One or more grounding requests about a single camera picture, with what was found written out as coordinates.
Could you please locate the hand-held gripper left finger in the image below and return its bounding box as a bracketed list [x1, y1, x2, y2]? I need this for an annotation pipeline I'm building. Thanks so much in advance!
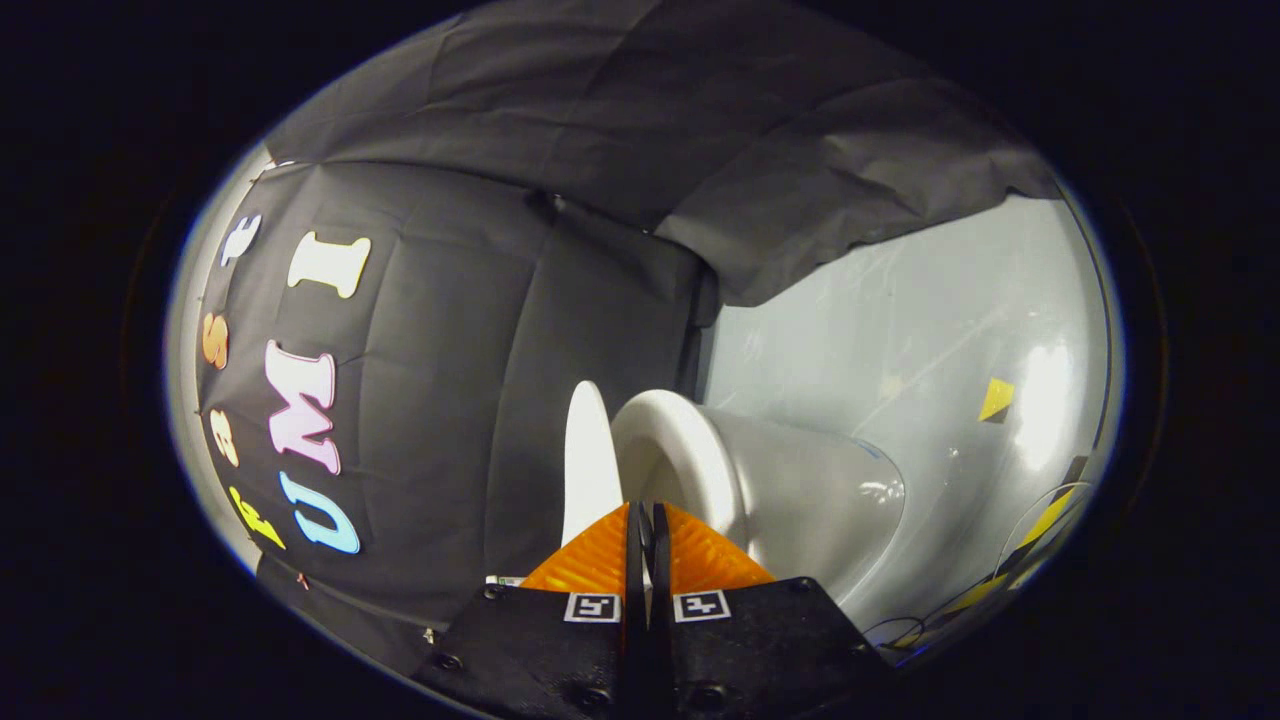
[413, 502, 647, 720]

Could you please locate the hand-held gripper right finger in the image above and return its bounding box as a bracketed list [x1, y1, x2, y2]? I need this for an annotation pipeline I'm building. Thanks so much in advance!
[650, 502, 896, 720]

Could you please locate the white toilet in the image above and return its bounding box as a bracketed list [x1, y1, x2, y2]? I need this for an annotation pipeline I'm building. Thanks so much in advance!
[611, 388, 907, 627]

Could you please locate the black backdrop cloth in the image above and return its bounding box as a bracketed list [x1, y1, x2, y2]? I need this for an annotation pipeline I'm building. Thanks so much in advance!
[195, 0, 1061, 683]

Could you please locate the yellow black floor tape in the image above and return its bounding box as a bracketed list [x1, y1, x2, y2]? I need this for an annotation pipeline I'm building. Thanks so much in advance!
[940, 455, 1093, 621]

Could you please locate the thin cable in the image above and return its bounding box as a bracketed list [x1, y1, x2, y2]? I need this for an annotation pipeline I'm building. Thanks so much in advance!
[863, 480, 1096, 653]

